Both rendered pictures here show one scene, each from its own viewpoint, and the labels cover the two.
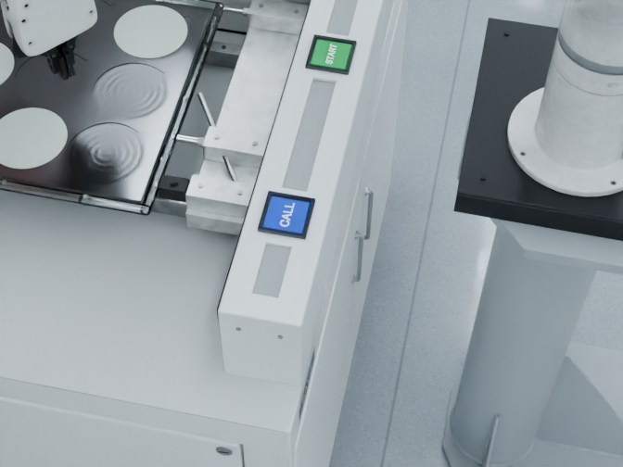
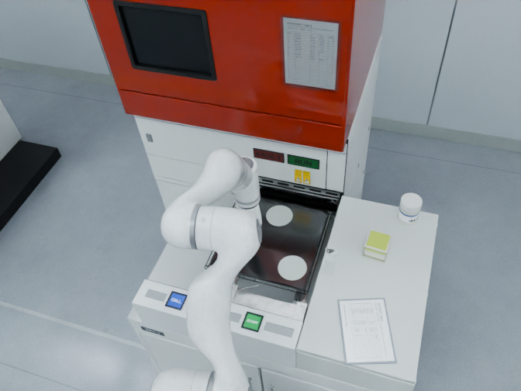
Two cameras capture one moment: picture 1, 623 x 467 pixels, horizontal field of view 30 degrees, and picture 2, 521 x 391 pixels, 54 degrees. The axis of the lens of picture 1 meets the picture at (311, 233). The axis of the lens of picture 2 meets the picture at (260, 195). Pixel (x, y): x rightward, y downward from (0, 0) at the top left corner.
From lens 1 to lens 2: 150 cm
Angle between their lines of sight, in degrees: 57
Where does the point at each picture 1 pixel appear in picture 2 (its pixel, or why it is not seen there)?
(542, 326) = not seen: outside the picture
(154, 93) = (259, 269)
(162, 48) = (282, 271)
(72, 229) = not seen: hidden behind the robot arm
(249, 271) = (156, 288)
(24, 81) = (270, 230)
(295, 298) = (142, 301)
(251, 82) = (267, 305)
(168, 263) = not seen: hidden behind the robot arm
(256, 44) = (288, 307)
